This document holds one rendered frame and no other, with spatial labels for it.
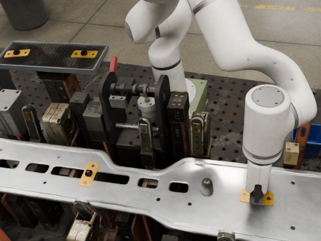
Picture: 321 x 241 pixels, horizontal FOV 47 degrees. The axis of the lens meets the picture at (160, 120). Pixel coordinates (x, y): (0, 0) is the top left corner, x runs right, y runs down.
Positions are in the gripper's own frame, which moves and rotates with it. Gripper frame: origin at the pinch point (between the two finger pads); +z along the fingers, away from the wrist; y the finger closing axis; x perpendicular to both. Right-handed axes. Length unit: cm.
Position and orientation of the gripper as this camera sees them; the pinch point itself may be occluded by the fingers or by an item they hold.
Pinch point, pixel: (256, 190)
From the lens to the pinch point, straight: 97.6
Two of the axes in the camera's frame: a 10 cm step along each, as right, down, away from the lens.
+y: -2.4, 7.1, -6.6
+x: 9.6, 0.9, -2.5
